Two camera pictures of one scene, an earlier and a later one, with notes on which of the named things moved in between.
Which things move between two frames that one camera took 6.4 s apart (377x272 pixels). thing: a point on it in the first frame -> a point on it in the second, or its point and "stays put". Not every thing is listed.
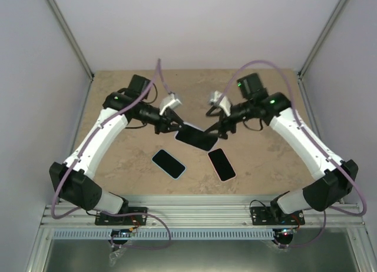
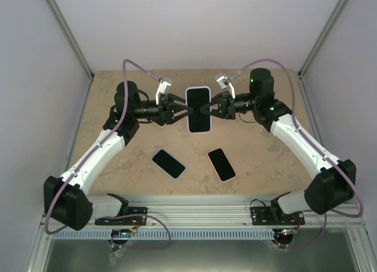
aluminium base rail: x=199 y=212 stays put
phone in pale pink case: x=221 y=164 stays put
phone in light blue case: x=173 y=168 stays put
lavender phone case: x=193 y=136 -> x=197 y=98
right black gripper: x=223 y=120 -> x=227 y=106
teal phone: x=195 y=137 -> x=197 y=99
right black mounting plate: x=273 y=215 stays put
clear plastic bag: x=113 y=255 stays put
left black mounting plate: x=102 y=218 stays put
